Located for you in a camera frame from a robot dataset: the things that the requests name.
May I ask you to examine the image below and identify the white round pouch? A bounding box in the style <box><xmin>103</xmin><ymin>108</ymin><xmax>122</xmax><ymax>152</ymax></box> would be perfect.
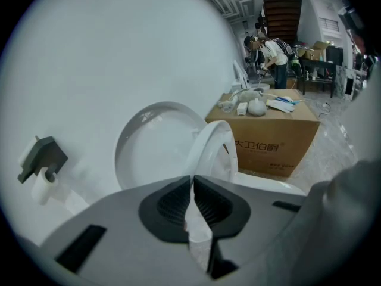
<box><xmin>248</xmin><ymin>98</ymin><xmax>268</xmax><ymax>116</ymax></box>

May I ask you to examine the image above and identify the black table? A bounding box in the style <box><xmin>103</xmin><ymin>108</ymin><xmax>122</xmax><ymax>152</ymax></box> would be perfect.
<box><xmin>299</xmin><ymin>58</ymin><xmax>345</xmax><ymax>98</ymax></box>

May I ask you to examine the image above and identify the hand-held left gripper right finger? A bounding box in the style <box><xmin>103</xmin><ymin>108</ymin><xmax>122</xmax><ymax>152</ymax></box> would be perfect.
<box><xmin>193</xmin><ymin>176</ymin><xmax>308</xmax><ymax>286</ymax></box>

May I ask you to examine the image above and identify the white toilet lid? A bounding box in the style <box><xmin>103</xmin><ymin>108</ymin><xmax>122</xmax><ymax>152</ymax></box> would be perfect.
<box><xmin>114</xmin><ymin>101</ymin><xmax>208</xmax><ymax>192</ymax></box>

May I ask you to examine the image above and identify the dark wooden staircase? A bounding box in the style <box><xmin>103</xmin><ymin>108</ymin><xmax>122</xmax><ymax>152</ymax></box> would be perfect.
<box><xmin>263</xmin><ymin>0</ymin><xmax>303</xmax><ymax>46</ymax></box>

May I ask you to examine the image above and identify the large cardboard box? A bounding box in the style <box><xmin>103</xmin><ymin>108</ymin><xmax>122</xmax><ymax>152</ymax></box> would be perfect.
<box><xmin>204</xmin><ymin>88</ymin><xmax>321</xmax><ymax>178</ymax></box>

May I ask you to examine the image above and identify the small white toilet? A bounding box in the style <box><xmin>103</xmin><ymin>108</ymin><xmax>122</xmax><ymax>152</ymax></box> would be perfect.
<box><xmin>231</xmin><ymin>60</ymin><xmax>271</xmax><ymax>94</ymax></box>

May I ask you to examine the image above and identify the blue handled brush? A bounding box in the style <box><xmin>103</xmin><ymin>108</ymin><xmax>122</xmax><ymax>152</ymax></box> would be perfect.
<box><xmin>258</xmin><ymin>89</ymin><xmax>304</xmax><ymax>105</ymax></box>

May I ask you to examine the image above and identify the black wall tissue holder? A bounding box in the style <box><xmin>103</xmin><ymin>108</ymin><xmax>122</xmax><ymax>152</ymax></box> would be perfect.
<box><xmin>17</xmin><ymin>135</ymin><xmax>68</xmax><ymax>184</ymax></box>

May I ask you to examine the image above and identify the white work glove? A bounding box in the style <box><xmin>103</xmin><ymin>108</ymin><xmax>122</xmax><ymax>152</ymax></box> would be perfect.
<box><xmin>266</xmin><ymin>98</ymin><xmax>295</xmax><ymax>113</ymax></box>

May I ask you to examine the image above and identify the open cardboard box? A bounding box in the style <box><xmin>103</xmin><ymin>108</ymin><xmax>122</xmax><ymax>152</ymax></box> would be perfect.
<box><xmin>297</xmin><ymin>40</ymin><xmax>330</xmax><ymax>61</ymax></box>

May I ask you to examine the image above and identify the fluffy grey duster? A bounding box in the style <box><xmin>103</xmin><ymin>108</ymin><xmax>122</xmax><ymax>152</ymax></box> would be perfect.
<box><xmin>238</xmin><ymin>90</ymin><xmax>260</xmax><ymax>102</ymax></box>

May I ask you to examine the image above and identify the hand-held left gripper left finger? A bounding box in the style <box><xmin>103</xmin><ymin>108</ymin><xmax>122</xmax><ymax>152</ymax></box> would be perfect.
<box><xmin>40</xmin><ymin>176</ymin><xmax>215</xmax><ymax>286</ymax></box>

